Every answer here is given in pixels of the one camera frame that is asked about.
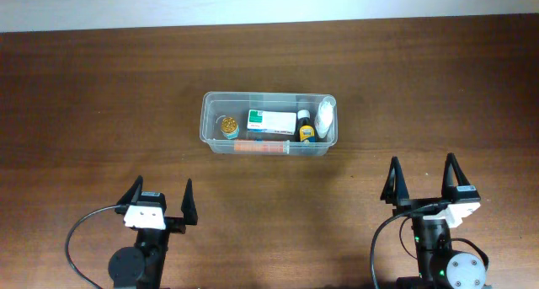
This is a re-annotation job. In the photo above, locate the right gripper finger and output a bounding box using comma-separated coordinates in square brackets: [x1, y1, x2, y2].
[380, 157, 409, 206]
[441, 153, 470, 201]

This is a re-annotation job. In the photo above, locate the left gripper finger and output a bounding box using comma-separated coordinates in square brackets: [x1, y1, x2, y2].
[181, 179, 198, 226]
[115, 175, 143, 215]

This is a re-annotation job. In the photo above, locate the orange tablet tube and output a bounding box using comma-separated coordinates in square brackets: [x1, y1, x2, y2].
[233, 140, 290, 154]

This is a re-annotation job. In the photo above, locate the gold foil coin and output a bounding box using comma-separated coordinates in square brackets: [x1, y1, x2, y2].
[221, 116, 239, 140]

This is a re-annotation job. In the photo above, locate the white spray bottle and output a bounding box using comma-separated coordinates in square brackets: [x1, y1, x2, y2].
[314, 96, 336, 139]

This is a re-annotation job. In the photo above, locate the dark dropper bottle white cap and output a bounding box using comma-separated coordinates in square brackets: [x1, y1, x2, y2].
[296, 110, 316, 143]

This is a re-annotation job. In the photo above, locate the white green medicine box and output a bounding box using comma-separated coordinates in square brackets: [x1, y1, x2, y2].
[247, 110, 296, 135]

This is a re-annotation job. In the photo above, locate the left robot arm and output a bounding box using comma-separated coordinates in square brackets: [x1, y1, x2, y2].
[108, 176, 198, 289]

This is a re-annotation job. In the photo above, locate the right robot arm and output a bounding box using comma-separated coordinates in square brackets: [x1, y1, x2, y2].
[370, 153, 489, 289]

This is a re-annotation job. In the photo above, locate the clear plastic container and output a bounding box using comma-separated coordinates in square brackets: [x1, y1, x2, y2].
[200, 92, 338, 156]

